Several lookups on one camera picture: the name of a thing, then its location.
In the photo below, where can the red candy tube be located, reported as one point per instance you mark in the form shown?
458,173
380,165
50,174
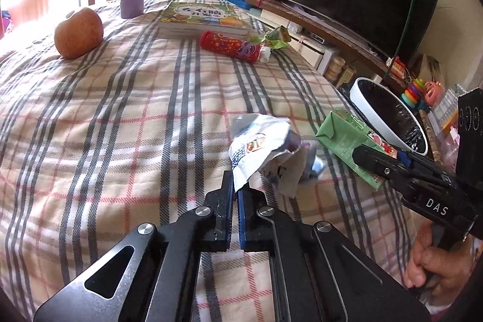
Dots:
226,44

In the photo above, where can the black bin with white rim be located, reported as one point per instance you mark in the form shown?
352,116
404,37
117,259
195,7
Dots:
392,118

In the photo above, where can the stacked yellow lidded jars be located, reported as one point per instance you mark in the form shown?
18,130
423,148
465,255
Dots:
335,68

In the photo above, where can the black set-top box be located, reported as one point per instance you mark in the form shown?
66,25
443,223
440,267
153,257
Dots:
314,36

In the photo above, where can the pink plastic toy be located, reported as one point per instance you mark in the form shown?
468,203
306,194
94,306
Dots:
434,93

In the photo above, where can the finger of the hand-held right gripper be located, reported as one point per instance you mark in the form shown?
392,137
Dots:
377,165
404,156

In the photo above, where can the green picture book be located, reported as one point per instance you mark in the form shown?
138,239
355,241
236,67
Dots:
200,18

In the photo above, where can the brown cardboard box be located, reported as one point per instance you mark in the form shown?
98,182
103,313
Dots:
430,67

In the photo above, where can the plaid blanket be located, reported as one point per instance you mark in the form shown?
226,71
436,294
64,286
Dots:
132,126

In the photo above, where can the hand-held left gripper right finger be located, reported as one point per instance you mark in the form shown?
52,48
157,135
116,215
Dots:
244,222

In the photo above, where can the wooden lantern box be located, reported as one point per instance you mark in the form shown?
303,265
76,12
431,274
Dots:
346,76

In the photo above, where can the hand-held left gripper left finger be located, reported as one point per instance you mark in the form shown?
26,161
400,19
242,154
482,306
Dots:
227,222

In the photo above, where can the red toy telephone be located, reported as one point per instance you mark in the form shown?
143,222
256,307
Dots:
397,68

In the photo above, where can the green snack packet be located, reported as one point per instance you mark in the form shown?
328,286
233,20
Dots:
273,37

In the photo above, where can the white blue wrapper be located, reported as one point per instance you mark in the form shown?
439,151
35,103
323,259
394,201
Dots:
260,144

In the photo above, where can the red apple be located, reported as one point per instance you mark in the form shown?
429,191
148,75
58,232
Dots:
78,32

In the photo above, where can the white television cabinet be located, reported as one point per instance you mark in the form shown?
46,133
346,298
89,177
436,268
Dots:
302,39

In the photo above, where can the green juice carton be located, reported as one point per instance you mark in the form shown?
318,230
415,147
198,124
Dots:
343,141

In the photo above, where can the person's right hand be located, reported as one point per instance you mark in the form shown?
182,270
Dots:
434,267

